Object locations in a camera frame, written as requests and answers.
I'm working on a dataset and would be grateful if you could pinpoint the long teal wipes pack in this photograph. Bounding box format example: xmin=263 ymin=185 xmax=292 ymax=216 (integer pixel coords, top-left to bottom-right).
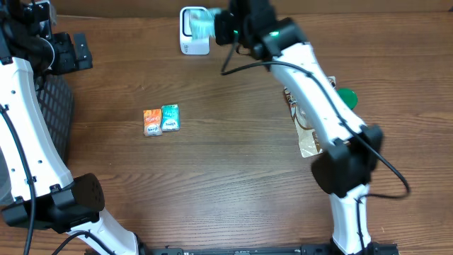
xmin=189 ymin=8 xmax=222 ymax=40

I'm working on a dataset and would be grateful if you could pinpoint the orange snack packet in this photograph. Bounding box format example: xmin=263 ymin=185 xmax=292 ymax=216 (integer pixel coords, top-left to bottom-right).
xmin=143 ymin=109 xmax=163 ymax=136

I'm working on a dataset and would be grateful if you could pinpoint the teal gum packet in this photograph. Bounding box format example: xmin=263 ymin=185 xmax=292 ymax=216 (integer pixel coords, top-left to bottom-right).
xmin=161 ymin=104 xmax=180 ymax=132

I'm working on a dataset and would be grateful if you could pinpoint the green lid jar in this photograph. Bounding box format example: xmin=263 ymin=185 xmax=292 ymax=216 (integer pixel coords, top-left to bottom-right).
xmin=337 ymin=88 xmax=358 ymax=110

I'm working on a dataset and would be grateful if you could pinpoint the brown bread pouch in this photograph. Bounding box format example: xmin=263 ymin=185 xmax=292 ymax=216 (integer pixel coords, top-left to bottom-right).
xmin=283 ymin=87 xmax=323 ymax=158

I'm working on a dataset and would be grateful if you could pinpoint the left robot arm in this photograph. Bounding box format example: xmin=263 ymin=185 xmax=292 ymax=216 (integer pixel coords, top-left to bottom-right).
xmin=1 ymin=1 xmax=147 ymax=254

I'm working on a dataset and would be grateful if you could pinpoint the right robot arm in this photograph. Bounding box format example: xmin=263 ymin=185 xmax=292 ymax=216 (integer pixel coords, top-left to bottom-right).
xmin=214 ymin=1 xmax=383 ymax=254

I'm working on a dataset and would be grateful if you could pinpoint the white barcode scanner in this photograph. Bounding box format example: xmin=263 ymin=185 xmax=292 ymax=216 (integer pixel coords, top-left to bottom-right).
xmin=179 ymin=6 xmax=210 ymax=55

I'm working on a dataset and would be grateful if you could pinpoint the grey plastic shopping basket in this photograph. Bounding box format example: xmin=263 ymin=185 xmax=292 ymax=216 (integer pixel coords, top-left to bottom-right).
xmin=0 ymin=72 xmax=76 ymax=208

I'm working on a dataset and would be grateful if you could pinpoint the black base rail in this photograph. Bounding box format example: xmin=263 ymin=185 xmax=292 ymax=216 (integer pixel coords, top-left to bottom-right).
xmin=148 ymin=243 xmax=401 ymax=255

